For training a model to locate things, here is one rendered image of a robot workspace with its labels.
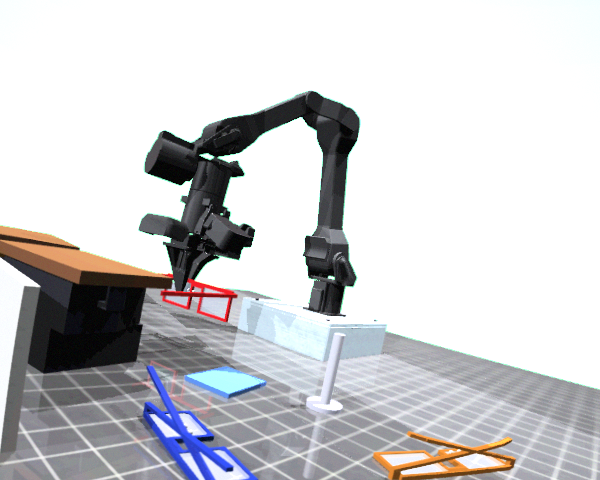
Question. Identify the light blue flat square plate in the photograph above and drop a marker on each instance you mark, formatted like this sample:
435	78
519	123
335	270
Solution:
225	381

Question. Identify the grey flat panel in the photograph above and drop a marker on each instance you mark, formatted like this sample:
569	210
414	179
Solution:
18	302

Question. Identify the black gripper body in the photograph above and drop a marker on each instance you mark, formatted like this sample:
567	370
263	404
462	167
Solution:
179	231

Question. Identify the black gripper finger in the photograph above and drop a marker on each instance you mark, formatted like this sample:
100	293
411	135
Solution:
181	259
200	262

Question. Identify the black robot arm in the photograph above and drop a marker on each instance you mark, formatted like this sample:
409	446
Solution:
327	251

